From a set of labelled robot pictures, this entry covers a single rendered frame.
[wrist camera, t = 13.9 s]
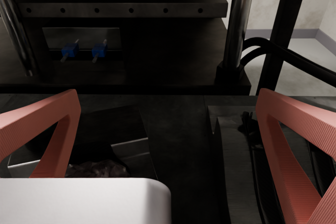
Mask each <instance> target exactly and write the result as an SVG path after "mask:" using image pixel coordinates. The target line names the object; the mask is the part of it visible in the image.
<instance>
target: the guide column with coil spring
mask: <svg viewBox="0 0 336 224"><path fill-rule="evenodd" d="M0 15H1V17H2V20H3V22H4V25H5V27H6V30H7V32H8V34H9V37H10V39H11V42H12V44H13V47H14V49H15V52H16V54H17V56H18V59H19V61H20V64H21V66H22V69H23V71H24V74H25V75H26V76H35V75H37V74H39V73H40V71H41V70H40V68H39V65H38V62H37V59H36V57H35V54H34V51H33V48H32V46H31V43H30V40H29V37H28V35H27V32H26V29H25V26H24V23H23V21H22V18H21V15H20V12H19V10H18V7H17V4H16V1H15V0H0Z"/></svg>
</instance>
